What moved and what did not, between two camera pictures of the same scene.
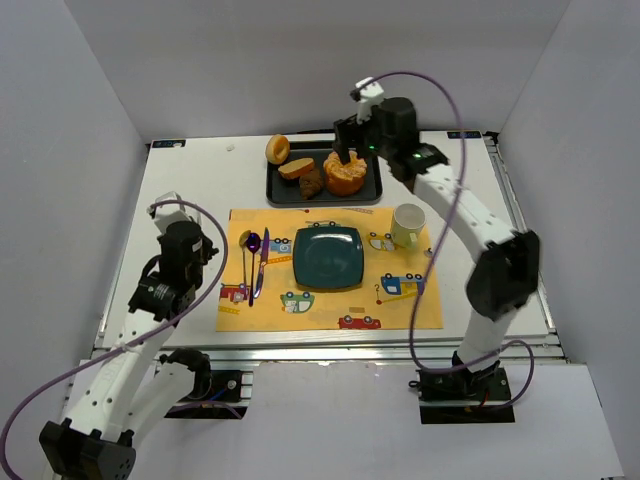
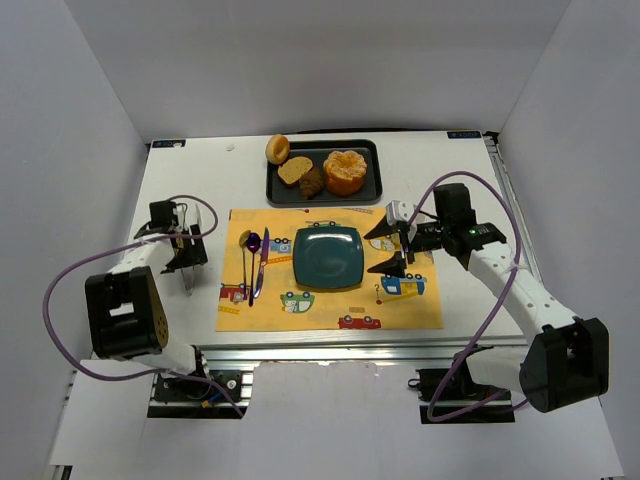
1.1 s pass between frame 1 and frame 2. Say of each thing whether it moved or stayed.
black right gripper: moved
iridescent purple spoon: stayed
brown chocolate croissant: stayed
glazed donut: stayed
